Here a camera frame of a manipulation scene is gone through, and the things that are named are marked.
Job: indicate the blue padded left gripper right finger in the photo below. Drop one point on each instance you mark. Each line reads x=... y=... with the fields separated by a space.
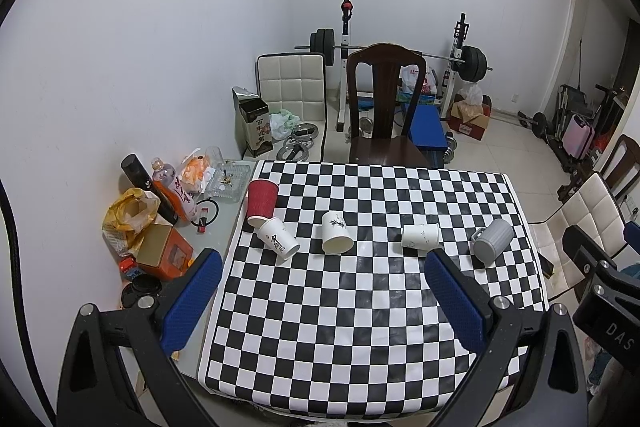
x=462 y=300

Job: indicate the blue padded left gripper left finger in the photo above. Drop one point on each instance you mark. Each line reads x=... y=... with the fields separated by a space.
x=183 y=300

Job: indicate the white paper cup with print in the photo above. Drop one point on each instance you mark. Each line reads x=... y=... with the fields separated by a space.
x=276 y=237

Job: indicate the white paper cup lying sideways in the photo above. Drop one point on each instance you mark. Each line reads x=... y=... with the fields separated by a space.
x=421 y=237

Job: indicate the red paper cup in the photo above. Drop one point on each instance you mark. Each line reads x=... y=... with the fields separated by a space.
x=261 y=201

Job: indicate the white paper cup bamboo print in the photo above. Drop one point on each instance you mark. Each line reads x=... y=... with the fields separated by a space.
x=336 y=238

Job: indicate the orange box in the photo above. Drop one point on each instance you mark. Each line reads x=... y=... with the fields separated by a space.
x=164 y=253

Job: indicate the grey ribbed mug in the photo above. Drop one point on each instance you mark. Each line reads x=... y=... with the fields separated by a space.
x=487 y=244

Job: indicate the yellow plastic bag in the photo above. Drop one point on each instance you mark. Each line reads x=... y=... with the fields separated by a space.
x=126 y=220

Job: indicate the clear plastic bottle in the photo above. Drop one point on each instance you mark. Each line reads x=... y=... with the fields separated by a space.
x=165 y=179

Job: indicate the black white checkered tablecloth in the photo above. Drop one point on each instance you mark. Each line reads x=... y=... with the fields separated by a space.
x=358 y=335

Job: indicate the clear glass ashtray tray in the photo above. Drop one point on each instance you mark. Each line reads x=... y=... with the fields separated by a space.
x=230 y=181

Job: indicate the orange snack bag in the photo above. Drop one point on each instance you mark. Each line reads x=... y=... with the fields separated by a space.
x=196 y=171

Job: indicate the black thermos bottle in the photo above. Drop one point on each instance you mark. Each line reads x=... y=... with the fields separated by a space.
x=140 y=178

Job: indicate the white leather chair right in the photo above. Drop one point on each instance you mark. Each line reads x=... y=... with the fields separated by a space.
x=594 y=210

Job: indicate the blue weight bench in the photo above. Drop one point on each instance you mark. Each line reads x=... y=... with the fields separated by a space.
x=426 y=129

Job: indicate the cardboard box on floor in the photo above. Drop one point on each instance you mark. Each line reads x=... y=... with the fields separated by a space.
x=469 y=120

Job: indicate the decorated trash bin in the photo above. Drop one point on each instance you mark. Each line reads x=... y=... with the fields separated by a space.
x=255 y=121

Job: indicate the pink suitcase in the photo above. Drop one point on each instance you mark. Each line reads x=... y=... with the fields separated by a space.
x=577 y=137

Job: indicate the barbell with black plates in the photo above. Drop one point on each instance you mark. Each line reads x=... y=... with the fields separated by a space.
x=471 y=65

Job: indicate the white padded leather chair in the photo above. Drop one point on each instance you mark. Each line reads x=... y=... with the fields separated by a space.
x=296 y=82

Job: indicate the dark wooden chair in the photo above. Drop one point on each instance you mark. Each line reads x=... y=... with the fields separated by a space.
x=385 y=61

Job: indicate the white squat rack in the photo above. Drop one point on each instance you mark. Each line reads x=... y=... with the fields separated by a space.
x=345 y=56

